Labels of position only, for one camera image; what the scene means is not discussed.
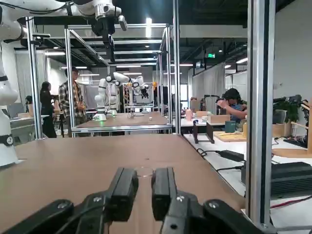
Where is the black stand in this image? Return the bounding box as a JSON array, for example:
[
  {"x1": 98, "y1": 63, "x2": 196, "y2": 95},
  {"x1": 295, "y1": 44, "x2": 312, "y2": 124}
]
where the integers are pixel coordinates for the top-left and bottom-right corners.
[{"x1": 192, "y1": 120, "x2": 215, "y2": 144}]

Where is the glass test tube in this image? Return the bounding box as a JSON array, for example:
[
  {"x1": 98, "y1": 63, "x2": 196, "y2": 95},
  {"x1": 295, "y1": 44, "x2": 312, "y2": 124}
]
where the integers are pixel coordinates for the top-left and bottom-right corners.
[{"x1": 135, "y1": 166, "x2": 155, "y2": 178}]

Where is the red cable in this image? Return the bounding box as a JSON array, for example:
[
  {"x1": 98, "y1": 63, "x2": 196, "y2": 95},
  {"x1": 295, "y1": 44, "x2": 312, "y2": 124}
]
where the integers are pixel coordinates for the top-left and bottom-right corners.
[{"x1": 270, "y1": 194, "x2": 312, "y2": 210}]

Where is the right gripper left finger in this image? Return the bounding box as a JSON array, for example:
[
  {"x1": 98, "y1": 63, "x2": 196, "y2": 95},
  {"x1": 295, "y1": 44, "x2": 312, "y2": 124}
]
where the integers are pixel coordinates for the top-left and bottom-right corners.
[{"x1": 0, "y1": 167, "x2": 139, "y2": 234}]

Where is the person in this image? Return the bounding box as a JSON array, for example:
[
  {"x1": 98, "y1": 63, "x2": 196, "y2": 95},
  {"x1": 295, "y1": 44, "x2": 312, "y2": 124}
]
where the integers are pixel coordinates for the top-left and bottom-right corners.
[
  {"x1": 215, "y1": 87, "x2": 249, "y2": 125},
  {"x1": 39, "y1": 81, "x2": 58, "y2": 139},
  {"x1": 58, "y1": 66, "x2": 87, "y2": 137}
]

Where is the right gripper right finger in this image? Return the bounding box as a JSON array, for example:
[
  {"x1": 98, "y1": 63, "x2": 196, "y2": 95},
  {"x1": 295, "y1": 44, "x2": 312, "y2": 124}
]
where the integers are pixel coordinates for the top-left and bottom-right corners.
[{"x1": 151, "y1": 167, "x2": 266, "y2": 234}]

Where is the slim black power adapter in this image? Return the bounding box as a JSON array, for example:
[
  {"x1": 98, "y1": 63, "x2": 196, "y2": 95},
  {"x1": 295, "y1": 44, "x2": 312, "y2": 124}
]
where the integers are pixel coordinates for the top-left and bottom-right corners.
[{"x1": 218, "y1": 150, "x2": 245, "y2": 162}]

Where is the wooden board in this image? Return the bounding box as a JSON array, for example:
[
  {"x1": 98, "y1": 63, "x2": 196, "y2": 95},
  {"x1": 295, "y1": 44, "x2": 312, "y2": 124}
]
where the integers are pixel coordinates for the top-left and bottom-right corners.
[{"x1": 213, "y1": 131, "x2": 247, "y2": 143}]

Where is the thin aluminium post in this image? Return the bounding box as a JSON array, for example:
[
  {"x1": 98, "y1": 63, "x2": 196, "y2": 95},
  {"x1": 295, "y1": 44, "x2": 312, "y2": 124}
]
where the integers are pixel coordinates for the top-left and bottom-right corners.
[{"x1": 172, "y1": 0, "x2": 181, "y2": 136}]

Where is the large black ridged power supply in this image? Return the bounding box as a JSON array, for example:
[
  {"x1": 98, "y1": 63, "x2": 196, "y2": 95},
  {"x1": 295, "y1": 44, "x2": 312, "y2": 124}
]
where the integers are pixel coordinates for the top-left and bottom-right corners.
[{"x1": 270, "y1": 161, "x2": 312, "y2": 198}]

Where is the wooden box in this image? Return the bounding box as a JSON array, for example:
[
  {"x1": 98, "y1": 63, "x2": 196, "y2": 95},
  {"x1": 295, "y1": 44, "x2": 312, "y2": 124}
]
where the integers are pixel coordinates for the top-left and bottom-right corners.
[{"x1": 206, "y1": 114, "x2": 232, "y2": 128}]

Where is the aluminium cage frame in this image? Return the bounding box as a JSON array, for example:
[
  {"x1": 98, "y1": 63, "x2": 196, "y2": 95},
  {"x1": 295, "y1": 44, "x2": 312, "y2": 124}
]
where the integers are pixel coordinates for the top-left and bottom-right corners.
[{"x1": 25, "y1": 16, "x2": 174, "y2": 141}]

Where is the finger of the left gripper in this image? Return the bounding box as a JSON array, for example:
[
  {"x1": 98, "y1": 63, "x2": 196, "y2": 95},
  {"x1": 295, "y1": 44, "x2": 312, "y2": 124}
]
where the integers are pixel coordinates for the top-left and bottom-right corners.
[{"x1": 103, "y1": 36, "x2": 116, "y2": 63}]

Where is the background brown table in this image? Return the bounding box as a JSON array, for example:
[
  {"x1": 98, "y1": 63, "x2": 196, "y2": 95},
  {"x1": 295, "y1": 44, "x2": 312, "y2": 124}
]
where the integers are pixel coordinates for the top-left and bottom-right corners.
[{"x1": 73, "y1": 111, "x2": 174, "y2": 134}]

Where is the green mug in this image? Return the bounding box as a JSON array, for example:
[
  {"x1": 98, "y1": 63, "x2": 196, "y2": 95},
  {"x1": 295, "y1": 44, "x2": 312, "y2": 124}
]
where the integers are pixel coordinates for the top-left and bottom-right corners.
[{"x1": 224, "y1": 119, "x2": 237, "y2": 134}]

